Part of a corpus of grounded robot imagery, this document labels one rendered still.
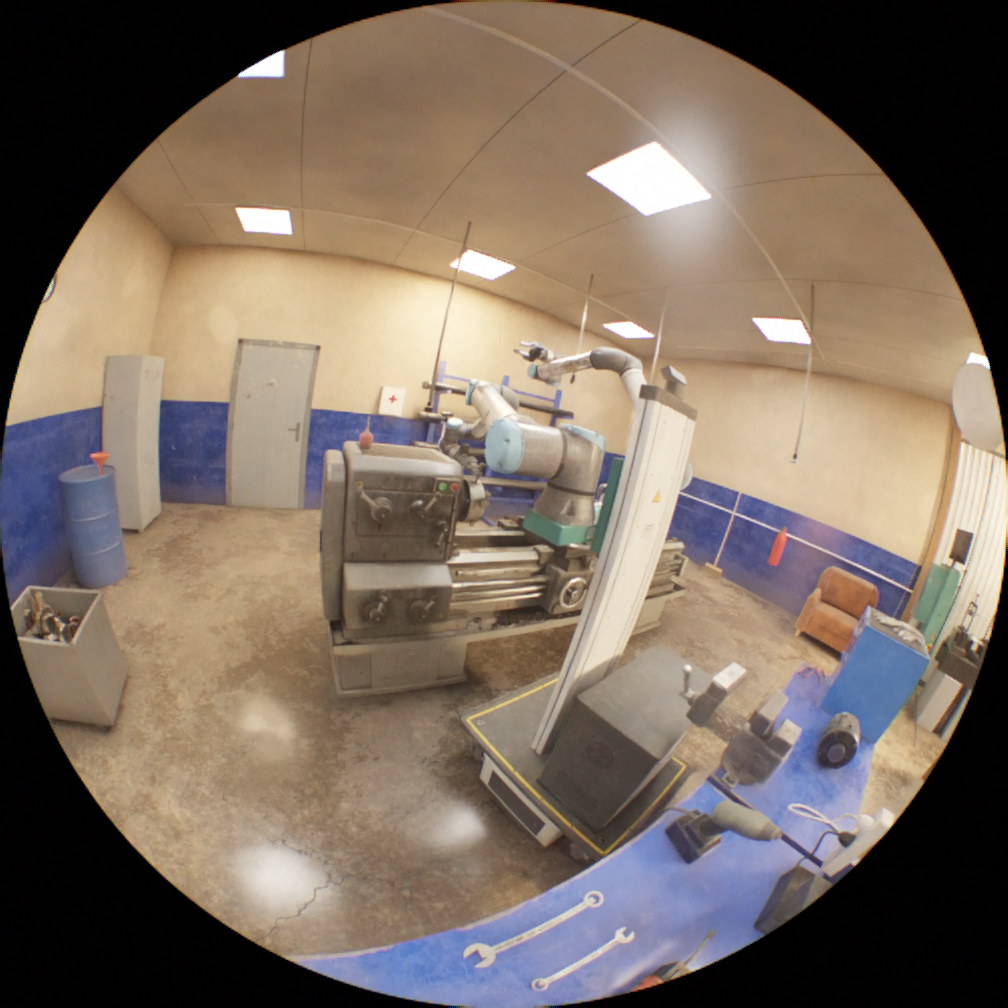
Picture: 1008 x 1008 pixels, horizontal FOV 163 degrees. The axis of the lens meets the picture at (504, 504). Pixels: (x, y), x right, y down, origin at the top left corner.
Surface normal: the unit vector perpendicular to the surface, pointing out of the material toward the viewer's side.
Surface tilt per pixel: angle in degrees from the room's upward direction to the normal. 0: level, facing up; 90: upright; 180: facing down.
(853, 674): 90
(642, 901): 0
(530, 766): 0
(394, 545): 90
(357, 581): 32
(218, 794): 0
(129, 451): 90
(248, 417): 90
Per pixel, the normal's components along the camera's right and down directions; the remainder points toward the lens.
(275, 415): 0.47, 0.30
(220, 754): 0.19, -0.95
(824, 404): -0.86, -0.04
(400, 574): 0.41, -0.65
